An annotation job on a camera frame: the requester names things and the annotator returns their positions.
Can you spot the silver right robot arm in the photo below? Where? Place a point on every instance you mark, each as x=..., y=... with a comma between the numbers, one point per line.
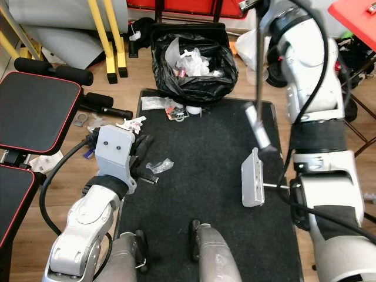
x=305, y=53

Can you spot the black floor mat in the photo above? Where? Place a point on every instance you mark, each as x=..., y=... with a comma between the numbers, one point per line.
x=205, y=147

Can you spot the clear crumpled plastic wrap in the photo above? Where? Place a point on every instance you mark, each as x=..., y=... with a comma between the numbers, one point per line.
x=161, y=165

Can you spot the silver plastic wrapper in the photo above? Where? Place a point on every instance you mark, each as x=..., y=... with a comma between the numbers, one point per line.
x=157, y=103

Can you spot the orange black packet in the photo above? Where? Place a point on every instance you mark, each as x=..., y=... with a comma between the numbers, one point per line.
x=177, y=113

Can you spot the translucent white plastic piece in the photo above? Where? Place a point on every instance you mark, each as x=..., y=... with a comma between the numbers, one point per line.
x=98, y=123

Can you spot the small black plastic clip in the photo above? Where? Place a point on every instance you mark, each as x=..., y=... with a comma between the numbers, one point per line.
x=92, y=140

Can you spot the small blue piece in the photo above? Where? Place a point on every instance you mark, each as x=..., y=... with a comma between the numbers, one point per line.
x=88, y=154

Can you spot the thin black foam roller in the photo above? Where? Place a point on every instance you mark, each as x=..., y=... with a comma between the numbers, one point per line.
x=106, y=106

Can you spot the white round lid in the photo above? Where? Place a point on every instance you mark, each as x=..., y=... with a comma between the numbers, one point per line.
x=193, y=110

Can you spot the black rubbish bag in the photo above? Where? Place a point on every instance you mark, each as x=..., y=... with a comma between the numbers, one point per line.
x=194, y=88

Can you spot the white flat card box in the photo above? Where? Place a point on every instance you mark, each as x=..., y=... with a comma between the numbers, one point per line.
x=45, y=163

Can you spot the grey left robot leg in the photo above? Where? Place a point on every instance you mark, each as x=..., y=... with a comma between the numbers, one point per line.
x=123, y=264

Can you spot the grey robot leg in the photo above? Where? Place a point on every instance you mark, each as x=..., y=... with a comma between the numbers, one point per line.
x=123, y=264
x=217, y=258

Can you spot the plain black bench pad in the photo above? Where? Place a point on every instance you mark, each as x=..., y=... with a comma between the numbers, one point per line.
x=38, y=111

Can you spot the thick black foam roller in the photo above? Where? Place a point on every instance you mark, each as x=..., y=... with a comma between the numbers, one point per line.
x=53, y=71

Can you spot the grey right robot leg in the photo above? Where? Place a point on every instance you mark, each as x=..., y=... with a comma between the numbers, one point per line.
x=217, y=258

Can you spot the clear plastic bowl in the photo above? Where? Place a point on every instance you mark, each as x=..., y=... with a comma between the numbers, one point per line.
x=252, y=76

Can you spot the large grey padded cushion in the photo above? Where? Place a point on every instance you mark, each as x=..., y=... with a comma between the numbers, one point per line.
x=59, y=41

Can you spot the white plastic bag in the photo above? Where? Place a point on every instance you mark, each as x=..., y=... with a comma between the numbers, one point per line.
x=247, y=47

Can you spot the red metal cart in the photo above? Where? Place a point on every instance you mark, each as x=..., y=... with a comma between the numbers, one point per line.
x=182, y=4

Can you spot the black dumbbell red collars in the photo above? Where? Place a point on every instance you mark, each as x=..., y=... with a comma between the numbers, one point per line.
x=275, y=73

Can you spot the red table top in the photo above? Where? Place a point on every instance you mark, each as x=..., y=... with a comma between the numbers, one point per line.
x=352, y=17

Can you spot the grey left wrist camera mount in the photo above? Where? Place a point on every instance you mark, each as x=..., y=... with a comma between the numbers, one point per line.
x=114, y=150

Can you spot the grey metal bracket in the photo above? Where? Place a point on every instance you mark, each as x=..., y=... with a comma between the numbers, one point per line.
x=82, y=119

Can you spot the yellow metal frame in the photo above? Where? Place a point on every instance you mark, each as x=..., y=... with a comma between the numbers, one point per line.
x=101, y=35
x=9, y=44

